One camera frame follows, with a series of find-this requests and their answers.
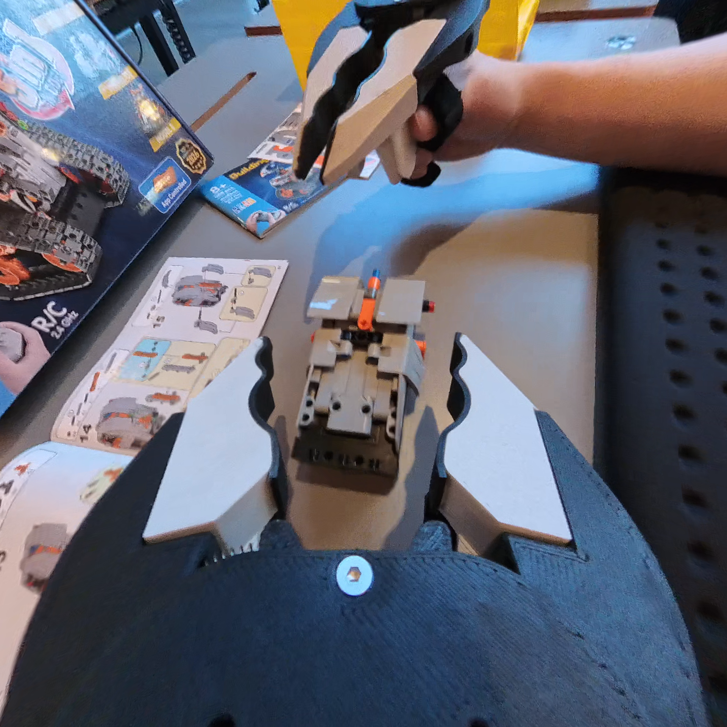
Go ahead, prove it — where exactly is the grey brick toy vehicle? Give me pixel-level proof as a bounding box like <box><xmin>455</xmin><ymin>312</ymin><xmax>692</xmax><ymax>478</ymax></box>
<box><xmin>291</xmin><ymin>266</ymin><xmax>437</xmax><ymax>481</ymax></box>

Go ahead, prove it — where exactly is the blue toy set box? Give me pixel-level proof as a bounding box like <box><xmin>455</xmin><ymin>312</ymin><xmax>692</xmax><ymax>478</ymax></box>
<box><xmin>0</xmin><ymin>0</ymin><xmax>215</xmax><ymax>418</ymax></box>

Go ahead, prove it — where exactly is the person's right hand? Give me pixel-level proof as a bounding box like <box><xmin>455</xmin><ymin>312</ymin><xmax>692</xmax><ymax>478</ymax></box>
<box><xmin>409</xmin><ymin>51</ymin><xmax>530</xmax><ymax>179</ymax></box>

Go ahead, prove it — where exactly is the blue cover instruction booklet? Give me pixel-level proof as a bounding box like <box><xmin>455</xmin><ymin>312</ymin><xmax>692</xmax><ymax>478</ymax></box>
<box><xmin>199</xmin><ymin>154</ymin><xmax>342</xmax><ymax>239</ymax></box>

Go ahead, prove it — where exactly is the person's right forearm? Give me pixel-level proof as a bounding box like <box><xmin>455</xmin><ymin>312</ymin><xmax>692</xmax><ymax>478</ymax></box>
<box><xmin>511</xmin><ymin>25</ymin><xmax>727</xmax><ymax>174</ymax></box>

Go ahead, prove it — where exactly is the black metal table frame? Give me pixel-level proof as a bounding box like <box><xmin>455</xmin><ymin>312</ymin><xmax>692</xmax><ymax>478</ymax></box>
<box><xmin>94</xmin><ymin>0</ymin><xmax>197</xmax><ymax>77</ymax></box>

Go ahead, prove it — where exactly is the white printed leaflet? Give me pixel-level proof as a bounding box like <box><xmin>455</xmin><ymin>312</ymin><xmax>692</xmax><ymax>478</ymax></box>
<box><xmin>248</xmin><ymin>105</ymin><xmax>381</xmax><ymax>181</ymax></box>

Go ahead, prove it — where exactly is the grey desk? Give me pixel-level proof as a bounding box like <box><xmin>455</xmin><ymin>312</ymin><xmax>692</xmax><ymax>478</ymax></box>
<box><xmin>0</xmin><ymin>17</ymin><xmax>682</xmax><ymax>560</ymax></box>

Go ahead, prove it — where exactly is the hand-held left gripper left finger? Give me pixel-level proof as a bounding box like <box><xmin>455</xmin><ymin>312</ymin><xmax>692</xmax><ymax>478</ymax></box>
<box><xmin>142</xmin><ymin>336</ymin><xmax>290</xmax><ymax>555</ymax></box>

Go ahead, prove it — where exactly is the dark studded mat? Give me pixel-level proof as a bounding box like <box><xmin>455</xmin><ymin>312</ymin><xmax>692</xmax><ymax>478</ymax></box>
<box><xmin>593</xmin><ymin>167</ymin><xmax>727</xmax><ymax>699</ymax></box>

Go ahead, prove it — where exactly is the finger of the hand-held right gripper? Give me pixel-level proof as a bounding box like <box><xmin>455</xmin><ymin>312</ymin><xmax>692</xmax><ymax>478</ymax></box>
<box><xmin>320</xmin><ymin>19</ymin><xmax>448</xmax><ymax>186</ymax></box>
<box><xmin>292</xmin><ymin>25</ymin><xmax>376</xmax><ymax>181</ymax></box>

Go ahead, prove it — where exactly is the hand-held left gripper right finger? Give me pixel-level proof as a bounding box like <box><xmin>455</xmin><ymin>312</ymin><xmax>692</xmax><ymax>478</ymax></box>
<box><xmin>434</xmin><ymin>333</ymin><xmax>573</xmax><ymax>555</ymax></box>

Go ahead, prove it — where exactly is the yellow plastic bin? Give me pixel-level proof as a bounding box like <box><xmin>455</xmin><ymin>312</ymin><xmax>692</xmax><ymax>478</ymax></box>
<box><xmin>271</xmin><ymin>0</ymin><xmax>540</xmax><ymax>94</ymax></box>

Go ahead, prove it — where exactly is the open instruction booklet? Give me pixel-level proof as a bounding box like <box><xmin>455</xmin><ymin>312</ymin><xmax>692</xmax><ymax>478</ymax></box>
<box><xmin>0</xmin><ymin>257</ymin><xmax>289</xmax><ymax>603</ymax></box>

